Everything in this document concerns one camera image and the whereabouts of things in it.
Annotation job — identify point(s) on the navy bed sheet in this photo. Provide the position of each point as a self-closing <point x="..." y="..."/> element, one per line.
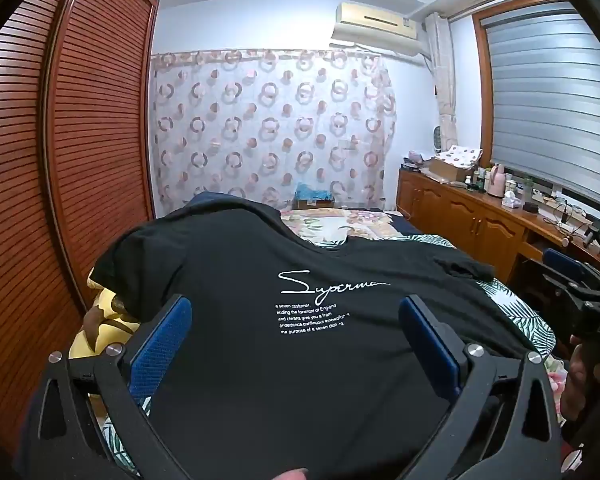
<point x="405" y="224"/>

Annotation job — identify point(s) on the wooden louvered wardrobe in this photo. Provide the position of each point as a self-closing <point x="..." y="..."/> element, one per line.
<point x="95" y="135"/>

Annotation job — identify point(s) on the beige wall air conditioner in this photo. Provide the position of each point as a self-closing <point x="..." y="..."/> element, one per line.
<point x="375" y="20"/>

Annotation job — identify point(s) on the navy blue garment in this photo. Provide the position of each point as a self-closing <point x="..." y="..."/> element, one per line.
<point x="210" y="198"/>

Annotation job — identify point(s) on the beige window drape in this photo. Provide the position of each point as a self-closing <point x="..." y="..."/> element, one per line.
<point x="445" y="85"/>

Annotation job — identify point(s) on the wooden sideboard cabinet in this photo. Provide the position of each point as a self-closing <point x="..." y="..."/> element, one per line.
<point x="460" y="215"/>

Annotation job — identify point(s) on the grey window blind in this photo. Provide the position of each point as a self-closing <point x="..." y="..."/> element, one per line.
<point x="545" y="100"/>

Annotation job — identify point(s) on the pink thermos bottle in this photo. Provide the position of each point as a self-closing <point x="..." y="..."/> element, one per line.
<point x="496" y="180"/>

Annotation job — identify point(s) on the light blue cloth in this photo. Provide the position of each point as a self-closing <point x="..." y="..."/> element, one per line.
<point x="312" y="191"/>

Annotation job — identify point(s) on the leaf-print bed sheet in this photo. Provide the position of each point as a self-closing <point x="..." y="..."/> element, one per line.
<point x="520" y="320"/>

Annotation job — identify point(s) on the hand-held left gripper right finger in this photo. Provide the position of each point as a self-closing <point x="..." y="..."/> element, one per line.
<point x="430" y="345"/>

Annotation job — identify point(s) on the white desk fan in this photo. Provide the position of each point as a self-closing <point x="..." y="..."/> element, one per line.
<point x="439" y="138"/>

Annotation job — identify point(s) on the open cardboard box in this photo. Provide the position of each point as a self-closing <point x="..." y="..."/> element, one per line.
<point x="447" y="171"/>

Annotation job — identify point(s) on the person's left hand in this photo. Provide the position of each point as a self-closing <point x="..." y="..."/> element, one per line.
<point x="286" y="475"/>

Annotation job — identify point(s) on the person's right hand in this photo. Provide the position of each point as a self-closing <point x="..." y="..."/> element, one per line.
<point x="575" y="375"/>

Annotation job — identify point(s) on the black printed t-shirt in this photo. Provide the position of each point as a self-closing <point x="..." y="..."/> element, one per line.
<point x="305" y="360"/>

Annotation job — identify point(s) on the small cardboard box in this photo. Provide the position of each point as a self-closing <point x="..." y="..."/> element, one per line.
<point x="310" y="203"/>

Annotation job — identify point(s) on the spotted white cloth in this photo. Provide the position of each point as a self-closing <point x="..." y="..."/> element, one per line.
<point x="461" y="156"/>

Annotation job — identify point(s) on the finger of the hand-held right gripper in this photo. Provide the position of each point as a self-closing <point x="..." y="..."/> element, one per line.
<point x="570" y="285"/>
<point x="565" y="260"/>

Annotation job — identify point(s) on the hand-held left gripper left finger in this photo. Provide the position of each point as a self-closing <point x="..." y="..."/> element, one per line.
<point x="160" y="350"/>

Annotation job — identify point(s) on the floral quilt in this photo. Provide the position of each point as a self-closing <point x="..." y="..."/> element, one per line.
<point x="330" y="225"/>

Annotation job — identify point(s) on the white tissue pack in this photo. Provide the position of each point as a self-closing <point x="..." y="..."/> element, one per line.
<point x="512" y="200"/>

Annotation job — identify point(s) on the yellow pillow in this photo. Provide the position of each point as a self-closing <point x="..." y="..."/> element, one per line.
<point x="100" y="320"/>

